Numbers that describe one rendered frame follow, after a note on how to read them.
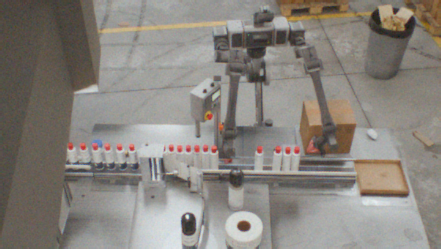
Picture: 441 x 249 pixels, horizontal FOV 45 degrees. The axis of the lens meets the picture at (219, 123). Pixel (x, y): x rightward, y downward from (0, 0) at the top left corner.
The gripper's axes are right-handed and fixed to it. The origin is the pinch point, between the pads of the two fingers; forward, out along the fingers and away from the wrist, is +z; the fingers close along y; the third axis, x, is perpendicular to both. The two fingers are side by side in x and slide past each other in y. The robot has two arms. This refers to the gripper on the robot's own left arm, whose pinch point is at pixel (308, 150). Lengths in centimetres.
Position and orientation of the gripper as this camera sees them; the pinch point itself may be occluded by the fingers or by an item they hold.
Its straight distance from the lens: 328.9
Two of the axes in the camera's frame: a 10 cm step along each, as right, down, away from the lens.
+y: -0.3, 6.6, -7.5
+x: 7.6, 5.0, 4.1
